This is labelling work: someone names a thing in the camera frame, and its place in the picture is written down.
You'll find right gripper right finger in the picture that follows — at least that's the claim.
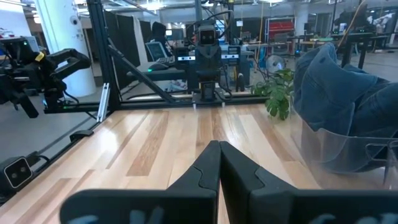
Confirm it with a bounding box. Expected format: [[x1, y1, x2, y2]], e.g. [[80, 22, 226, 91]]
[[219, 140, 398, 224]]

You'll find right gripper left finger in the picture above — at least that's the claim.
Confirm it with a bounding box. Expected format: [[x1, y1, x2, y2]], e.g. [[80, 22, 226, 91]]
[[58, 139, 222, 224]]

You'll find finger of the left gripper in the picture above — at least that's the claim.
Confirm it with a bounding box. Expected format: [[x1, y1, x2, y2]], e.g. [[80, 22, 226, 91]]
[[208, 45, 242, 71], [174, 45, 209, 71]]

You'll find black computer mouse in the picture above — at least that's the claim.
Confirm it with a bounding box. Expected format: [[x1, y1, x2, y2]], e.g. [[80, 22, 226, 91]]
[[148, 62, 169, 72]]

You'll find tilted grey monitor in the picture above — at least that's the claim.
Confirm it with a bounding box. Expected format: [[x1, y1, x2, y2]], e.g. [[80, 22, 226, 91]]
[[145, 41, 168, 62]]

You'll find person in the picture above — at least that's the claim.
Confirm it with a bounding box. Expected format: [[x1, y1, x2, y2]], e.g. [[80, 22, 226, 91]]
[[150, 21, 170, 57]]

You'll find white desk fan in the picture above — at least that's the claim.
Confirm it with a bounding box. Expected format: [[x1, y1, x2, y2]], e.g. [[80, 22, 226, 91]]
[[266, 54, 286, 74]]

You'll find clear plastic bin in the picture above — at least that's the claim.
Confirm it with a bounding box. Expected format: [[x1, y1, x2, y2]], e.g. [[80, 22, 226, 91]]
[[289, 93, 398, 190]]

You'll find green potted plant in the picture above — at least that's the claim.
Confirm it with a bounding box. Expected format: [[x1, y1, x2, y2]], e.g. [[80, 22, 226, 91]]
[[251, 68, 295, 121]]

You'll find red bin storage rack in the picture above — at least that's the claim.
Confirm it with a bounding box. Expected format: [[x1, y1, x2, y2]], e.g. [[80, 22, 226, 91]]
[[267, 17, 295, 41]]

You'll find black partition panel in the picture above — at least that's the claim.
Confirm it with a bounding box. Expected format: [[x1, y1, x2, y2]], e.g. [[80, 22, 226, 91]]
[[104, 11, 153, 90]]

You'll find white aluminium bar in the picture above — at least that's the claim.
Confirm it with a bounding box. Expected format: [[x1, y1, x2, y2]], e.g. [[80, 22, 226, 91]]
[[96, 82, 111, 123]]

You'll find black table edge clip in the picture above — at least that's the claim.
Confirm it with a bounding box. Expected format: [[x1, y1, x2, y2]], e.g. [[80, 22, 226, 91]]
[[69, 129, 95, 143]]

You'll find white round column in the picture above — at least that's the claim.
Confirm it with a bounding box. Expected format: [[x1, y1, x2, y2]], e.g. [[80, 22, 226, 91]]
[[33, 0, 97, 98]]

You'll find black workbench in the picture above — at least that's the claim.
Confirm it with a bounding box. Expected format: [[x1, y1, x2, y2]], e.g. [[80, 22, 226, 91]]
[[331, 30, 391, 69]]

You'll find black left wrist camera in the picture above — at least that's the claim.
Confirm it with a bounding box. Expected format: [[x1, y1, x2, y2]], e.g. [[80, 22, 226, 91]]
[[197, 24, 218, 47]]

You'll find black aluminium table frame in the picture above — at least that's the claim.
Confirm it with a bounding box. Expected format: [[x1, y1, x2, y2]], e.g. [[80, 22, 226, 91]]
[[0, 0, 271, 205]]

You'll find black table-level camera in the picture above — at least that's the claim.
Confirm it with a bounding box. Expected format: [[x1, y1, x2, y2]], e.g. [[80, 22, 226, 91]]
[[0, 156, 34, 196]]

